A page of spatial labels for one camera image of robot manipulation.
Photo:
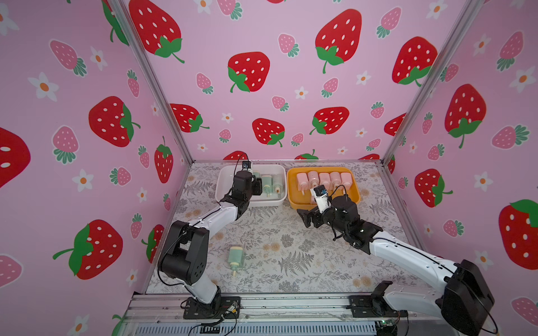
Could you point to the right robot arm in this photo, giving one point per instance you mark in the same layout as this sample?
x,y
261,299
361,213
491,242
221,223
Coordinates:
x,y
457,292

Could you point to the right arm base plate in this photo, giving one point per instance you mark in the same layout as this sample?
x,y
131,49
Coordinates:
x,y
365,306

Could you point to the aluminium front rail frame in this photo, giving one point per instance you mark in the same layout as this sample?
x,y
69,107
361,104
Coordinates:
x,y
273,314

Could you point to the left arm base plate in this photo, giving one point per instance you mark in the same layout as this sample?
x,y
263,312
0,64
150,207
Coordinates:
x,y
222,308

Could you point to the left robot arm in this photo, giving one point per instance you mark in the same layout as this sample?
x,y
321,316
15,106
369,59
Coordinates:
x,y
184,254

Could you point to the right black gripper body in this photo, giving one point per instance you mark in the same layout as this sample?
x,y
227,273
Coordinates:
x,y
315,216

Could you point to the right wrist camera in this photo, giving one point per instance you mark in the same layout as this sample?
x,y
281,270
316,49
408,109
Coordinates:
x,y
321,197

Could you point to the white plastic storage tray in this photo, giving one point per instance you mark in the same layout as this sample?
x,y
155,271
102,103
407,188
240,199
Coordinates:
x,y
225,181

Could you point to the yellow plastic storage tray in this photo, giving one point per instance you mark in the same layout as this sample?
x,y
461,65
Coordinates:
x,y
300,201

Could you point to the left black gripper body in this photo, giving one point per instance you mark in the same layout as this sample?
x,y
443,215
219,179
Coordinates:
x,y
253,189

